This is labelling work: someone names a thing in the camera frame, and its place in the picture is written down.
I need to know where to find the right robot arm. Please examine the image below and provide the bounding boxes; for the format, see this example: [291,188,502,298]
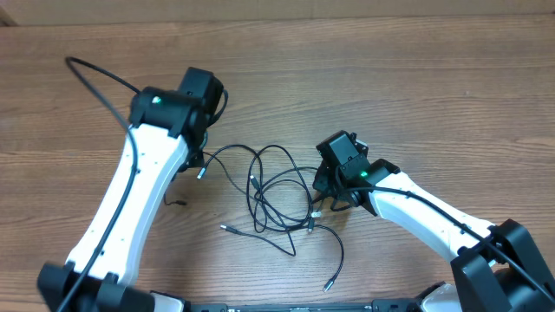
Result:
[313,131,554,311]

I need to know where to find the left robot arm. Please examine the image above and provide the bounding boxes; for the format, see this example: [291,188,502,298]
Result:
[37,68,227,311]

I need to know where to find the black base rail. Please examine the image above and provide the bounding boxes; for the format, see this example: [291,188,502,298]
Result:
[185,298,421,312]

